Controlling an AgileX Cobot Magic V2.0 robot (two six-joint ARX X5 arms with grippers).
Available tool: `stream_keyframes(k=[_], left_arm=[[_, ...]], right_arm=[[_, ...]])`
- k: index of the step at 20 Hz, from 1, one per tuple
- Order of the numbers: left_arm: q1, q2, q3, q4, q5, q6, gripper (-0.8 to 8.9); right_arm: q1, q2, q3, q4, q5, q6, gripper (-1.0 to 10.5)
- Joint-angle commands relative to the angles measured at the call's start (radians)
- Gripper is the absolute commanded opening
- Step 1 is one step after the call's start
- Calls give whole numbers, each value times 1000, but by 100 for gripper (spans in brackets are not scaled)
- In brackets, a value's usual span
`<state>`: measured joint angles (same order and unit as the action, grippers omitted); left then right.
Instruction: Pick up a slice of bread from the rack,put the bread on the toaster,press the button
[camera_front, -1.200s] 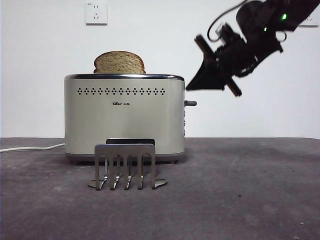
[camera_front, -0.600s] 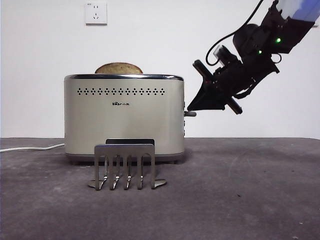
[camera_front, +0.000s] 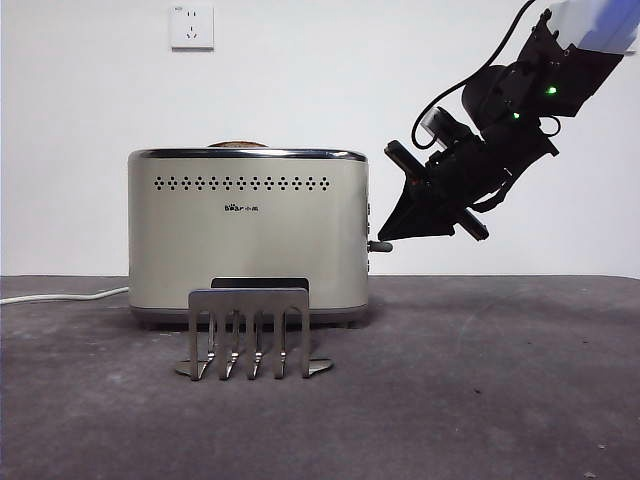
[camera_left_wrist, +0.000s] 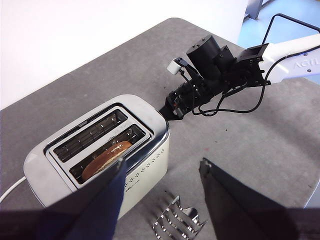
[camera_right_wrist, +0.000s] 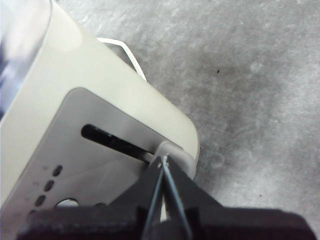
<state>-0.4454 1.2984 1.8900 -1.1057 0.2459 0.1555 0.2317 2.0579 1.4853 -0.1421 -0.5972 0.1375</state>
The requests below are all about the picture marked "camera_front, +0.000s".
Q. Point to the white wall socket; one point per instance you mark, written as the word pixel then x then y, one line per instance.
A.
pixel 192 27

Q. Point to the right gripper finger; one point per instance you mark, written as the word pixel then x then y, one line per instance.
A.
pixel 409 200
pixel 430 222

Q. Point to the grey toaster lever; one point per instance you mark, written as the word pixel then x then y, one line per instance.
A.
pixel 381 246

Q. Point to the brown bread slice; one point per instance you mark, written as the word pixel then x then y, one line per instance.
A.
pixel 237 145

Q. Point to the steel toast rack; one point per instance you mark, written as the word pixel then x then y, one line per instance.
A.
pixel 247 301

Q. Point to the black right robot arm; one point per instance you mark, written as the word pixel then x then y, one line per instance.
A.
pixel 500 95

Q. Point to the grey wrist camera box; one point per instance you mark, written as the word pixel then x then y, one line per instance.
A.
pixel 440 122

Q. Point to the beige steel toaster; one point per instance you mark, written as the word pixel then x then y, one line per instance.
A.
pixel 250 240

